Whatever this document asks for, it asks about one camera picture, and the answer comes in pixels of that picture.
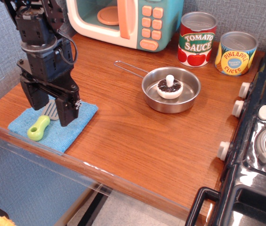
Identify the pineapple slices can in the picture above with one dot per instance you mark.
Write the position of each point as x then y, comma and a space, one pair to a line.
235, 54

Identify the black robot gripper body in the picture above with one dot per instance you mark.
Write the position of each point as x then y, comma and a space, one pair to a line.
50, 66

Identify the black toy stove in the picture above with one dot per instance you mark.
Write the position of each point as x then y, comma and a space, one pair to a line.
241, 200

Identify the orange fuzzy object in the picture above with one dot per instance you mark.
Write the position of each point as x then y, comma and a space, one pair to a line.
4, 221

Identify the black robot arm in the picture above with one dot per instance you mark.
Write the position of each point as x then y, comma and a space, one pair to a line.
38, 21

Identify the green handled grey spatula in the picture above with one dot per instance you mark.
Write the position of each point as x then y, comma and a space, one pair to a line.
49, 113

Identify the tomato sauce can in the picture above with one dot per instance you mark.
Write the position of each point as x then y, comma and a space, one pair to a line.
196, 37

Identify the toy mushroom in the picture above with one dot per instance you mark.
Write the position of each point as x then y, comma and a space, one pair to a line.
169, 88

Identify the grey stove knob upper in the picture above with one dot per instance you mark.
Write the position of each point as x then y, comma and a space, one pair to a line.
244, 89

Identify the grey stove knob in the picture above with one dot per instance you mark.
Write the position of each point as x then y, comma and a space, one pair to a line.
223, 150
237, 108
244, 89

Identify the grey stove knob middle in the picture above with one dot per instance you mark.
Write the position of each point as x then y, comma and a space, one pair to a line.
237, 108

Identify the small steel frying pan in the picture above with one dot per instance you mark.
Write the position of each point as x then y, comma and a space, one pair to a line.
191, 87

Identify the blue cloth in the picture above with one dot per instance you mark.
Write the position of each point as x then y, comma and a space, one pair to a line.
55, 136

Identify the clear acrylic barrier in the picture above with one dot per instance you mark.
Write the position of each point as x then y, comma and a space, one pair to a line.
35, 191

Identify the toy microwave oven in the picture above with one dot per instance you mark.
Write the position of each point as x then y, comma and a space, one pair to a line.
146, 25

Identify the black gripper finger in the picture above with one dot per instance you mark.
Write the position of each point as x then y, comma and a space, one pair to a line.
37, 98
67, 109

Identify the grey stove knob lower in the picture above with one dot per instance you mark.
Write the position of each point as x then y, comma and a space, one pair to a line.
223, 150

